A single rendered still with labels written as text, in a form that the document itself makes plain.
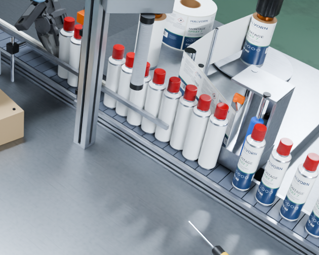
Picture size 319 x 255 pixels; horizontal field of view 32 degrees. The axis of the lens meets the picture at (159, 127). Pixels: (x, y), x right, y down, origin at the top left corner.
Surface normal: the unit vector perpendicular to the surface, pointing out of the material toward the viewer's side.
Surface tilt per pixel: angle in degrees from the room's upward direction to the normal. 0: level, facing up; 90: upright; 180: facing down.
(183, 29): 90
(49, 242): 0
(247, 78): 0
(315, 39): 0
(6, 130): 90
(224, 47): 90
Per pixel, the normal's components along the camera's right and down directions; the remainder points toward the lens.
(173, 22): -0.60, 0.41
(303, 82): 0.16, -0.78
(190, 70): -0.88, 0.17
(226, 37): 0.71, 0.52
